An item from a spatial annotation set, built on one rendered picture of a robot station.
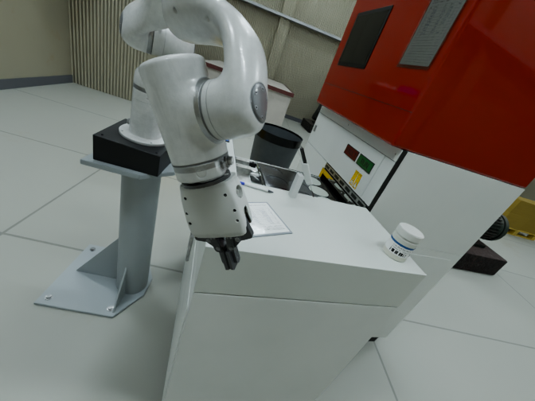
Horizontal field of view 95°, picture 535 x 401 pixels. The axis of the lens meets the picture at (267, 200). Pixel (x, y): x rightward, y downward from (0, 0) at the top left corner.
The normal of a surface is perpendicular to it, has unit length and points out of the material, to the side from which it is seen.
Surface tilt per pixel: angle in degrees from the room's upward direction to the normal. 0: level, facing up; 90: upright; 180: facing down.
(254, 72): 54
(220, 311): 90
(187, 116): 92
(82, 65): 90
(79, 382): 0
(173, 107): 90
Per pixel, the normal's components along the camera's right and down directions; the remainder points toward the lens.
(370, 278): 0.16, 0.53
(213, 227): -0.19, 0.54
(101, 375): 0.32, -0.83
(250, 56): 0.66, -0.08
